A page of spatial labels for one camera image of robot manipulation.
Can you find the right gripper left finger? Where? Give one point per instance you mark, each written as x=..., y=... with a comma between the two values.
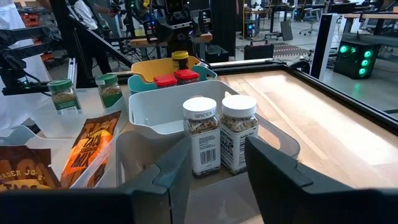
x=168, y=193

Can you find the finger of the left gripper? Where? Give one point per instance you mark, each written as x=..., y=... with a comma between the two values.
x=161, y=31
x=203, y=21

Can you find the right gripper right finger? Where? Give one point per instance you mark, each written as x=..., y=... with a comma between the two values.
x=280, y=193

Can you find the yellow-lid dark spice jar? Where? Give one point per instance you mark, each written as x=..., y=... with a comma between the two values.
x=180, y=60

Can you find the dark red box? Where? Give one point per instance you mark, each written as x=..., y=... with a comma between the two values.
x=165, y=81

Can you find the white-lid spice jar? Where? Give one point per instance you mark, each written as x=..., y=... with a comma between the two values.
x=202, y=133
x=239, y=130

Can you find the green-lid spice jar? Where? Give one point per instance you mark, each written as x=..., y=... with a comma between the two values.
x=63, y=95
x=109, y=90

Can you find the orange taco seasoning packet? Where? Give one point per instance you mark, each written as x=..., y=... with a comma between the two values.
x=90, y=149

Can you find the brown taco seasoning packet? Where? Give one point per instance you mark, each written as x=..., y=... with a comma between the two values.
x=25, y=171

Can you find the wooden table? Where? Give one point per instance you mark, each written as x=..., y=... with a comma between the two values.
x=140, y=42

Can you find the black box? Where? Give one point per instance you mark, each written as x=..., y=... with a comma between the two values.
x=217, y=54

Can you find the yellow plastic bin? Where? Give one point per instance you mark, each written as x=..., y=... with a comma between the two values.
x=152, y=68

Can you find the grey translucent plastic bin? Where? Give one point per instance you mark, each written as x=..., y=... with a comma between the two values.
x=133, y=155

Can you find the black diagonal rig strut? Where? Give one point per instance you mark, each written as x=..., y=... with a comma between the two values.
x=102, y=39

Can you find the teal plastic bin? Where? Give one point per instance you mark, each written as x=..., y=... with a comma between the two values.
x=138, y=87

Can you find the black carry case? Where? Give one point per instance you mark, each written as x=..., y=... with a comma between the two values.
x=258, y=51

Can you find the person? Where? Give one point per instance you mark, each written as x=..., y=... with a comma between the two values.
x=85, y=12
x=11, y=14

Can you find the office chair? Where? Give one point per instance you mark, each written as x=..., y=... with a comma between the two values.
x=311, y=18

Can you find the clear plastic bin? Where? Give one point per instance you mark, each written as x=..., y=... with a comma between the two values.
x=90, y=118
x=56, y=137

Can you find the black white pillar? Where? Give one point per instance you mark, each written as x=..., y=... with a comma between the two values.
x=323, y=46

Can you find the black computer green fans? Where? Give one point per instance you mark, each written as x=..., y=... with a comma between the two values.
x=354, y=59

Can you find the wooden desk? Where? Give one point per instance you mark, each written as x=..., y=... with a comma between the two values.
x=373, y=15

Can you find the aluminium rig post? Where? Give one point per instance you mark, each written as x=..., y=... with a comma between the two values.
x=72, y=74

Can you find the black frame clamp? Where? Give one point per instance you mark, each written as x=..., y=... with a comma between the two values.
x=300, y=66

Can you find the black table frame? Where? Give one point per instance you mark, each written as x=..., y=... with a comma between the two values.
x=342, y=98

